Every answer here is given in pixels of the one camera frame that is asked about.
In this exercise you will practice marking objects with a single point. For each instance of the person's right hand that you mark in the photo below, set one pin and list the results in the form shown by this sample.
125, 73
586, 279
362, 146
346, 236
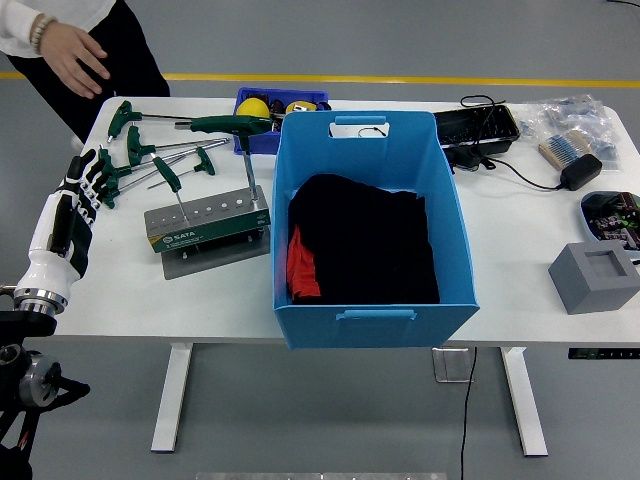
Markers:
75, 55

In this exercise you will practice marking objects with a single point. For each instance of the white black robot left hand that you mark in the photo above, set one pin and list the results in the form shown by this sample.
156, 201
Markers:
55, 260

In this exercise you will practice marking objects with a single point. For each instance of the green grey hex key stand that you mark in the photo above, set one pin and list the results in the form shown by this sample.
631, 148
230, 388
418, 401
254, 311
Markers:
210, 230

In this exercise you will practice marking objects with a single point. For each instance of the person's right forearm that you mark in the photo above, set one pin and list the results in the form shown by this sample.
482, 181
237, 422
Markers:
15, 30

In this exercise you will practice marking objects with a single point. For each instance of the large light blue folding box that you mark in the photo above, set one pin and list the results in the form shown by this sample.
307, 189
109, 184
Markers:
310, 330

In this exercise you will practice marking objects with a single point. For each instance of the person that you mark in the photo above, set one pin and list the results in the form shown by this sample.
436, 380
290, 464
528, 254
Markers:
130, 55

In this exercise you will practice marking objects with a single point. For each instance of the white table leg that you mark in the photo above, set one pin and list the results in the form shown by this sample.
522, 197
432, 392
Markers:
172, 400
525, 400

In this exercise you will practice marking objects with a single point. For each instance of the yellow ball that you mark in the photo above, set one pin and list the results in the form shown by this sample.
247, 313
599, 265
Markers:
252, 107

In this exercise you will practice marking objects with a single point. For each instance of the dark brown small part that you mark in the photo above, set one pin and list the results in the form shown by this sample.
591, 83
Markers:
276, 105

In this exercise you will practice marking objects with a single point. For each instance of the small dark blue bin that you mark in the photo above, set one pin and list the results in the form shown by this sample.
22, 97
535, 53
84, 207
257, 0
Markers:
262, 145

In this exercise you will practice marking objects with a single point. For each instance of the yellow tape measure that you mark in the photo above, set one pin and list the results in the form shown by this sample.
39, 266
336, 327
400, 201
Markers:
300, 106

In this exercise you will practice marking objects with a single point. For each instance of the red cloth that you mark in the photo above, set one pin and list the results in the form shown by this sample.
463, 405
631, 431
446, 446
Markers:
300, 270

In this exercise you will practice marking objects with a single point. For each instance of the black cloth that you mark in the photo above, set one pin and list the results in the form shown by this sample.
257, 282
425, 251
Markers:
390, 260

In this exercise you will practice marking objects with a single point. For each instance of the black device under tray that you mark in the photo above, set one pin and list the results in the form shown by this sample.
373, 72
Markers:
467, 159

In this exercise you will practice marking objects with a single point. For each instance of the black plastic tray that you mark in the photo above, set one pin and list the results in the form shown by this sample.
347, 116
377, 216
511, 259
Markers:
475, 127

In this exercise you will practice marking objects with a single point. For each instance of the metal floor socket plate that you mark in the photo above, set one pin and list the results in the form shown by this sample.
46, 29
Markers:
450, 365

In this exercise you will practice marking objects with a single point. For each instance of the taped resistor strip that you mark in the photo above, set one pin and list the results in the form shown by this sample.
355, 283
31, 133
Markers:
560, 147

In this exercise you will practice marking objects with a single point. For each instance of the clear bags of resistors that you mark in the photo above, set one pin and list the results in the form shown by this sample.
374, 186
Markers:
575, 115

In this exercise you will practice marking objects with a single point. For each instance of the black power adapter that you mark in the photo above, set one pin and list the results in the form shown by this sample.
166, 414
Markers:
580, 171

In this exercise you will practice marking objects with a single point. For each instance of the grey foam block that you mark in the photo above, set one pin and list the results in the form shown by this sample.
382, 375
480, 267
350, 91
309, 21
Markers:
590, 290

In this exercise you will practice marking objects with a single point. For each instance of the black table control panel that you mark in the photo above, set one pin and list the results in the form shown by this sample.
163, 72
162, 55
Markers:
605, 353

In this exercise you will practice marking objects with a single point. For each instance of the dark electronic components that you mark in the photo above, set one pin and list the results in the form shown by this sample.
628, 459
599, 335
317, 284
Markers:
615, 220

